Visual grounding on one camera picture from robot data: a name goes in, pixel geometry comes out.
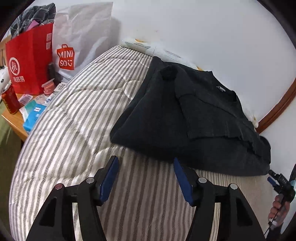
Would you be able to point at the red paper bag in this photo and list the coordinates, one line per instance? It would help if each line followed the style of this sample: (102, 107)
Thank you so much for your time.
(30, 60)

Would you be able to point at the wooden door frame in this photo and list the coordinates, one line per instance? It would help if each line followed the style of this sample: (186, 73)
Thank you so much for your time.
(279, 104)

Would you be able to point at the white pill blister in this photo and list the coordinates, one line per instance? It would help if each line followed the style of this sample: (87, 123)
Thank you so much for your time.
(60, 87)

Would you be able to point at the black sweatshirt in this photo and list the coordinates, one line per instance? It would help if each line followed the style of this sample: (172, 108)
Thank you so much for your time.
(196, 120)

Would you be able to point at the pink round jar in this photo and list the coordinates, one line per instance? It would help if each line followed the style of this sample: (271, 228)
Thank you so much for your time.
(48, 87)

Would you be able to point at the striped bed cover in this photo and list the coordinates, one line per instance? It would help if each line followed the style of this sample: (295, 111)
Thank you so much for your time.
(81, 120)

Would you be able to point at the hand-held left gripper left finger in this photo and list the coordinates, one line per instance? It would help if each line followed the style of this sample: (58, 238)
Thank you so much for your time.
(108, 180)

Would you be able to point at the white plastic shopping bag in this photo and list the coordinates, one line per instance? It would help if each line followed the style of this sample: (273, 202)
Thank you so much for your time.
(81, 37)

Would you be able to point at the dark plaid cloth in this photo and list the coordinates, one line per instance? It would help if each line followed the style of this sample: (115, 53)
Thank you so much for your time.
(32, 17)

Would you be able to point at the red drink can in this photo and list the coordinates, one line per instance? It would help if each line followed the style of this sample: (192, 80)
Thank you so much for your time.
(10, 100)

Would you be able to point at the black small bottle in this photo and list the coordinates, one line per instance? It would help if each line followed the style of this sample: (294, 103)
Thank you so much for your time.
(52, 70)

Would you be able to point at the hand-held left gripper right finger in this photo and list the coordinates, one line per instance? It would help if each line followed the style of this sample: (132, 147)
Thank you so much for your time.
(185, 183)

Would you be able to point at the person's right forearm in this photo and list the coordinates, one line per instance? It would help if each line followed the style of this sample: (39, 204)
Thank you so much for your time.
(275, 234)

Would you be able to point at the wooden bedside table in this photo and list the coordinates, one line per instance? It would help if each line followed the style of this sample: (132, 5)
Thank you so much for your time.
(12, 120)

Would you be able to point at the white spotted cloth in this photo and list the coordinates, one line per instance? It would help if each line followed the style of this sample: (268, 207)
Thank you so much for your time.
(4, 78)

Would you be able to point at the blue tissue packet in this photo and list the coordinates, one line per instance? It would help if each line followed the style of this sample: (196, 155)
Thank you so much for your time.
(34, 119)

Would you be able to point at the person's right hand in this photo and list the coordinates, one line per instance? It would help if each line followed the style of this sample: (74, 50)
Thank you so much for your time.
(278, 210)

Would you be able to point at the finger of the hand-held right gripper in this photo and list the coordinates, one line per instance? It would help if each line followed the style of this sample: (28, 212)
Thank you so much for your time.
(274, 177)

